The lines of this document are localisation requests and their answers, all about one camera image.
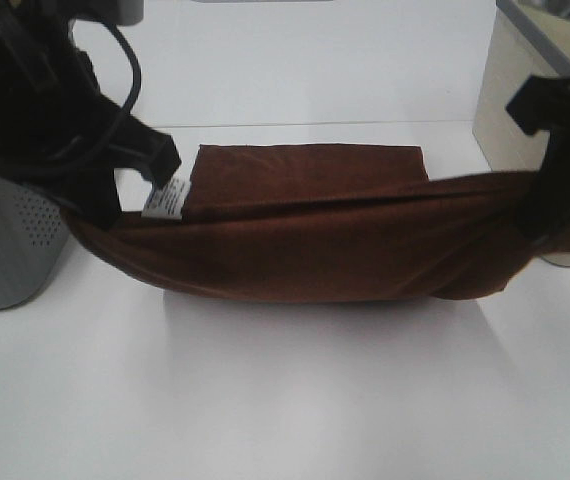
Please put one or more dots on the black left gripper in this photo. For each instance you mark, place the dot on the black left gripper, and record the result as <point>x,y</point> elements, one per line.
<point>54,120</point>

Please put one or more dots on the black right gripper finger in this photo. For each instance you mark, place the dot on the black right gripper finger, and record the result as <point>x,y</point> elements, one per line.
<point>546,206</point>
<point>541,104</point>

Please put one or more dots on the brown towel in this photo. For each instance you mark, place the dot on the brown towel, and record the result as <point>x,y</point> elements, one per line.
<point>325,223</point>

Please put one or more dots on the white towel care label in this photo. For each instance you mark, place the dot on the white towel care label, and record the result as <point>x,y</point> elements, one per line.
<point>167,202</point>

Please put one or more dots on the beige bin with grey rim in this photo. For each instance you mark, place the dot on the beige bin with grey rim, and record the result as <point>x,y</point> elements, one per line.
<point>528,38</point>

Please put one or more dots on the grey perforated laundry basket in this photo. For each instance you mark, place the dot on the grey perforated laundry basket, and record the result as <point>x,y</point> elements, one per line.
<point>32,236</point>

